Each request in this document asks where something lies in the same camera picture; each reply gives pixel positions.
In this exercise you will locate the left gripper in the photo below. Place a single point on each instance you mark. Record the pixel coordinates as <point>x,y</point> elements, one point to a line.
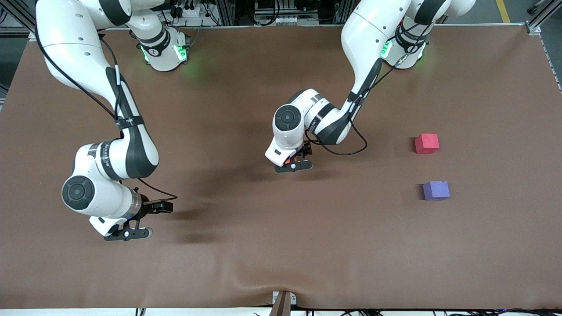
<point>306,150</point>

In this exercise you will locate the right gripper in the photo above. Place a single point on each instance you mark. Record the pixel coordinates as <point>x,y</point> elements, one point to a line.
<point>148,208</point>

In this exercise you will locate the orange foam block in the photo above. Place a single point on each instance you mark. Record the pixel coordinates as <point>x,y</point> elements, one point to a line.
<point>293,166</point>

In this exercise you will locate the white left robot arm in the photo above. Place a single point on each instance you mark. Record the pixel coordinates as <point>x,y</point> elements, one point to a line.
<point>364,35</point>

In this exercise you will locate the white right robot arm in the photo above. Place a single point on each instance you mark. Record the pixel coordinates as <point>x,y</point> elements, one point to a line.
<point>74,39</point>

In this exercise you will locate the brown table mat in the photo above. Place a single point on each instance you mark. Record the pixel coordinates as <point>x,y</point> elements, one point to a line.
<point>281,241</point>

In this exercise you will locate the red foam block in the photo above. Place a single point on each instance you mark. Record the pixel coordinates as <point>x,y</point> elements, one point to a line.
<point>426,142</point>

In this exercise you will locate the white power strip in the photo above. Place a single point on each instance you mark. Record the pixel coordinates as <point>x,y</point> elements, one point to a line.
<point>296,20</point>

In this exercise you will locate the purple foam block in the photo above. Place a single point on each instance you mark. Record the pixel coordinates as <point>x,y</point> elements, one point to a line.
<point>437,190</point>

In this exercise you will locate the black electronics box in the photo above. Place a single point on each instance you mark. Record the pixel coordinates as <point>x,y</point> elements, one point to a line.
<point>265,5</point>

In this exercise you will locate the white socket box with plugs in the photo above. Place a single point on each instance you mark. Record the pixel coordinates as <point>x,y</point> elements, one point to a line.
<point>191,12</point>

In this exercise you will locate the aluminium frame post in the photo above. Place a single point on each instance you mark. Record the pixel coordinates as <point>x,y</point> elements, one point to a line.
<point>226,11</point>
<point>340,11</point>

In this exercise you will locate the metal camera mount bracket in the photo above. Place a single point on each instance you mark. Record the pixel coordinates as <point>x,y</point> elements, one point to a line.
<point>283,303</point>

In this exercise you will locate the aluminium frame profile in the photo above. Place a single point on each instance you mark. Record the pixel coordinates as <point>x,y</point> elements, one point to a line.
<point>17,17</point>
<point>542,17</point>

